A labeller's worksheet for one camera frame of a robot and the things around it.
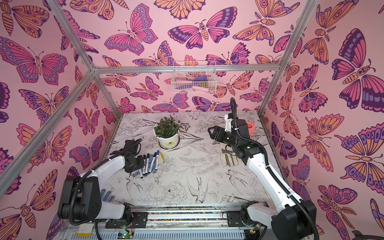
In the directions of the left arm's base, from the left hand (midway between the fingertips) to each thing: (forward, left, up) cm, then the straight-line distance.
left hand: (141, 163), depth 90 cm
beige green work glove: (+5, -55, -3) cm, 55 cm away
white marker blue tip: (+2, -9, -1) cm, 9 cm away
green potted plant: (+17, -16, +14) cm, 27 cm away
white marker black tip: (+1, -6, -1) cm, 7 cm away
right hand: (+7, -42, +24) cm, 49 cm away
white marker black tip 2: (0, -3, 0) cm, 3 cm away
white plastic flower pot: (+12, -15, +4) cm, 20 cm away
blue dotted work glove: (+4, -4, -2) cm, 6 cm away
